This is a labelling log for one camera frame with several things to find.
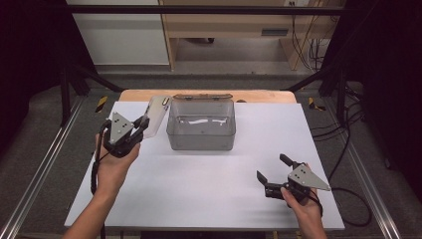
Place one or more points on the person's right hand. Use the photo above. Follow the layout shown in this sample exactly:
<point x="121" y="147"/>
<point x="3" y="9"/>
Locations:
<point x="303" y="207"/>

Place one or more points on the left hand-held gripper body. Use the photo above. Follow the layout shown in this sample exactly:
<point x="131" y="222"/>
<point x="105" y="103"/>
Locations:
<point x="119" y="129"/>

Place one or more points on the black curtain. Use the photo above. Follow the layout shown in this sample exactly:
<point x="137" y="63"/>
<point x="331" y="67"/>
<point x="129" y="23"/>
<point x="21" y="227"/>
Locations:
<point x="391" y="83"/>
<point x="30" y="66"/>

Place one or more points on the black horizontal frame bar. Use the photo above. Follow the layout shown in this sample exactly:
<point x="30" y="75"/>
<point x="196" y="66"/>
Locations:
<point x="199" y="10"/>

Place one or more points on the yellow black hazard tape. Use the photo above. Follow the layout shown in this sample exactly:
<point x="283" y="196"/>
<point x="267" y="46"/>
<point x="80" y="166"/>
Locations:
<point x="101" y="104"/>
<point x="312" y="103"/>

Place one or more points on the white wall power outlet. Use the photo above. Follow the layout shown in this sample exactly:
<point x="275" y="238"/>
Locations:
<point x="297" y="2"/>

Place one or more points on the translucent phone case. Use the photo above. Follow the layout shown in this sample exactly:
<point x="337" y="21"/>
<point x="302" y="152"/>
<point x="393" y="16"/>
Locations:
<point x="157" y="113"/>

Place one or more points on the person's left hand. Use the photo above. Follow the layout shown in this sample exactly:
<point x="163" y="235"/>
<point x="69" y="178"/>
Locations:
<point x="112" y="169"/>

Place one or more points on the white cabinet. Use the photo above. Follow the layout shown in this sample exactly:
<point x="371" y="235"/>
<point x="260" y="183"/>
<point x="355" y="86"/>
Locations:
<point x="122" y="36"/>

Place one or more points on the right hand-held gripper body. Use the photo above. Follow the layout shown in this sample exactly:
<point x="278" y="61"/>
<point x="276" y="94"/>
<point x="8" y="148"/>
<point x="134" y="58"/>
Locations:
<point x="298" y="182"/>

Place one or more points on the aluminium floor rail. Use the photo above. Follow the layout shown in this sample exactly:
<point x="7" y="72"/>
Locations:
<point x="36" y="179"/>
<point x="368" y="179"/>

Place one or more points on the transparent grey lidded box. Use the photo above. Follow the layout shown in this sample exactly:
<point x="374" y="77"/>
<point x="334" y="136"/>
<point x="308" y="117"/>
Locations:
<point x="200" y="129"/>

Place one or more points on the black metal stand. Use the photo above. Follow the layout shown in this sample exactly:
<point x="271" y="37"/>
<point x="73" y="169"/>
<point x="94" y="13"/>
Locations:
<point x="64" y="96"/>
<point x="341" y="93"/>

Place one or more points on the light wooden office desk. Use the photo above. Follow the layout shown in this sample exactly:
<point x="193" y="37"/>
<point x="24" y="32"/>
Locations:
<point x="232" y="26"/>

